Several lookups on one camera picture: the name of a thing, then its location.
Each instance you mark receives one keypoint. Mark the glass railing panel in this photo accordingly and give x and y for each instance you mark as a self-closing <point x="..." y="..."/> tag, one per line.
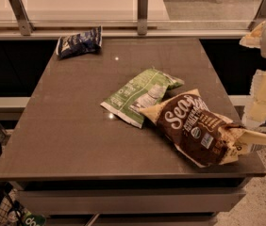
<point x="213" y="14"/>

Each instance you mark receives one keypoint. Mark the right metal rail bracket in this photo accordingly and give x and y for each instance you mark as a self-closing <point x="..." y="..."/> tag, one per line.
<point x="260" y="15"/>

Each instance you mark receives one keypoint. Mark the metal rail bracket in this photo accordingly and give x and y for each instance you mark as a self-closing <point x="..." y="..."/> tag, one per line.
<point x="25" y="26"/>
<point x="142" y="12"/>
<point x="260" y="15"/>

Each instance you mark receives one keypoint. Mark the brown chip bag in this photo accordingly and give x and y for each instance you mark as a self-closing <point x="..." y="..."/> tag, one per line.
<point x="205" y="137"/>

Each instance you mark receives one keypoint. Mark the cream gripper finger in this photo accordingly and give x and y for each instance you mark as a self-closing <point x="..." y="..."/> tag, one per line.
<point x="250" y="141"/>

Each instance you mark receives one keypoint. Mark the middle metal rail bracket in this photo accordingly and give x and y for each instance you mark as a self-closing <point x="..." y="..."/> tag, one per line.
<point x="142" y="12"/>

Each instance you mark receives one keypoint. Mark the green chip bag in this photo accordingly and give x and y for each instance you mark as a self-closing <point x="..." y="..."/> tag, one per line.
<point x="144" y="90"/>

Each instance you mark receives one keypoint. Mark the blue chip bag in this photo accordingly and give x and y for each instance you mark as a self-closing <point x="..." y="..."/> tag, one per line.
<point x="80" y="44"/>

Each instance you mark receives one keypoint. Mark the wire basket with green package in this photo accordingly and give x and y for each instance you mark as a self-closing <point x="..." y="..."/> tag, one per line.
<point x="12" y="213"/>

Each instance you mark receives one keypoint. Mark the grey cabinet drawer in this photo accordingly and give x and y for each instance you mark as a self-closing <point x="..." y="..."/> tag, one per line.
<point x="131" y="201"/>

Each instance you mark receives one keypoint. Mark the left metal rail bracket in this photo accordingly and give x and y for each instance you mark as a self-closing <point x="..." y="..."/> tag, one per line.
<point x="25" y="26"/>

